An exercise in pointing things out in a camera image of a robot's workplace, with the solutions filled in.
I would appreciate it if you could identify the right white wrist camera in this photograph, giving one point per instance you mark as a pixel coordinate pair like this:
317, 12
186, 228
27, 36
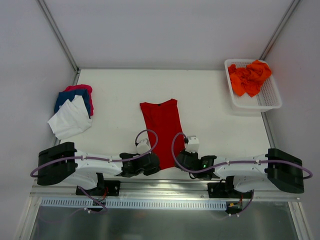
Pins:
192, 144

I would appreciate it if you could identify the pink folded t shirt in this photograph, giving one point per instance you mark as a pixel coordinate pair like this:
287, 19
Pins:
85, 91

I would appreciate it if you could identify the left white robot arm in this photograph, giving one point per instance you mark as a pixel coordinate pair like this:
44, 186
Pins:
65, 163

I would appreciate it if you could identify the white folded t shirt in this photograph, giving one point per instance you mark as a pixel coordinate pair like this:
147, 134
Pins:
64, 128

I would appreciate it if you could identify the white slotted cable duct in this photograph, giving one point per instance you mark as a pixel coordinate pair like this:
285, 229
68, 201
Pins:
153, 204

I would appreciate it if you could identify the blue folded t shirt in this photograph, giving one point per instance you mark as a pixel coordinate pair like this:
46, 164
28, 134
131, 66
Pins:
69, 105

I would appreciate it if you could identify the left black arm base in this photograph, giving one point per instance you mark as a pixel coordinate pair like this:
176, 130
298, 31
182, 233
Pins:
105, 187

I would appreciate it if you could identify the orange t shirt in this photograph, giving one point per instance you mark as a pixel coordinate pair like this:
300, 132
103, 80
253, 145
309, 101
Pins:
249, 79

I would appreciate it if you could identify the white plastic basket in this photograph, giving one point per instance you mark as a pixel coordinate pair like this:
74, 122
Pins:
267, 99

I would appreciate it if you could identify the red t shirt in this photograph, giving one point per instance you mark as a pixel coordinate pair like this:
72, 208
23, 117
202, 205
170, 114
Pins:
164, 120

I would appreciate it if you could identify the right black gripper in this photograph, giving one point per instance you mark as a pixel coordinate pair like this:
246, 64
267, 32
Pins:
185, 160

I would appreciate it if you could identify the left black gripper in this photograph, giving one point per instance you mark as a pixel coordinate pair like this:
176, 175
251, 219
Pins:
153, 163

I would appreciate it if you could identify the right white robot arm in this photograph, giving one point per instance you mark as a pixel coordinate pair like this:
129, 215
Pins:
275, 170

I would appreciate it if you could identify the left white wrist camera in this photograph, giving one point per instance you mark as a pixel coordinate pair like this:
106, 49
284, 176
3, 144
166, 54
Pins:
143, 146

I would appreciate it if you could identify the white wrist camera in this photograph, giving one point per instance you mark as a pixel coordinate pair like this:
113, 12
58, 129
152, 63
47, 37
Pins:
143, 146
192, 144

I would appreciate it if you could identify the aluminium mounting rail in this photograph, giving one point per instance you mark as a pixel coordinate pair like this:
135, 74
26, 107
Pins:
161, 190

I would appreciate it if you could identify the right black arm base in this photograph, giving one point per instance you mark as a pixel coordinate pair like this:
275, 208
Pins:
225, 188

